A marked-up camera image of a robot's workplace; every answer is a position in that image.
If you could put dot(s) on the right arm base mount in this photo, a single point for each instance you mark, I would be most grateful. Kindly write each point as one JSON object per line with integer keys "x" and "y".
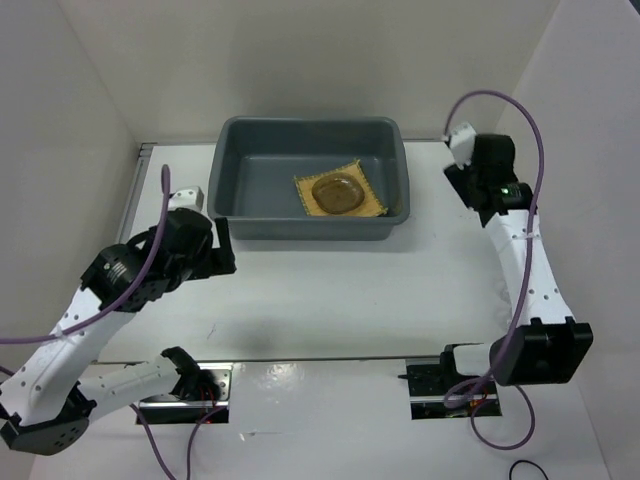
{"x": 429, "y": 378}

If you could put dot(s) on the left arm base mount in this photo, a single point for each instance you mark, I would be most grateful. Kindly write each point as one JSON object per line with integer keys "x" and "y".
{"x": 209, "y": 401}

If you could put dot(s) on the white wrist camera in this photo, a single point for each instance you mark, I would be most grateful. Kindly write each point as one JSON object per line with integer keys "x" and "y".
{"x": 461, "y": 141}
{"x": 191, "y": 198}

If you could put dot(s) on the yellow bamboo placemat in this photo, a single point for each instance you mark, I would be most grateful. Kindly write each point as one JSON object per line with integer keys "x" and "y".
{"x": 344, "y": 191}

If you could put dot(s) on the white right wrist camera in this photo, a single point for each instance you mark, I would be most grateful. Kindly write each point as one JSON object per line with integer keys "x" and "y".
{"x": 461, "y": 141}

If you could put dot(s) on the clear glass plate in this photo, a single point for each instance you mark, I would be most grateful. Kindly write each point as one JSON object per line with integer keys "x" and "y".
{"x": 345, "y": 186}
{"x": 337, "y": 195}

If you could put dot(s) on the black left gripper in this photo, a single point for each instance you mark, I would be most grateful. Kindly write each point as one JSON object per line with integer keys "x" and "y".
{"x": 218, "y": 261}

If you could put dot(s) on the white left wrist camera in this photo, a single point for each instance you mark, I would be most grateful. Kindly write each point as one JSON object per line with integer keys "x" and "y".
{"x": 191, "y": 198}

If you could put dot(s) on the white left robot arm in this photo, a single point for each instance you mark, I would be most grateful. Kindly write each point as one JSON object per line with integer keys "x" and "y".
{"x": 48, "y": 404}

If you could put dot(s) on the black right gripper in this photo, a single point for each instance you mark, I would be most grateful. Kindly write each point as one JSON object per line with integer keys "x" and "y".
{"x": 458, "y": 179}

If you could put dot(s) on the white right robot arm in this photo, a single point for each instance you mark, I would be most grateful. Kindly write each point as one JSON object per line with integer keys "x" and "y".
{"x": 544, "y": 343}

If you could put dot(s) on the grey plastic bin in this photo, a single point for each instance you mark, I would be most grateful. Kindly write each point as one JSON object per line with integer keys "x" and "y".
{"x": 257, "y": 161}

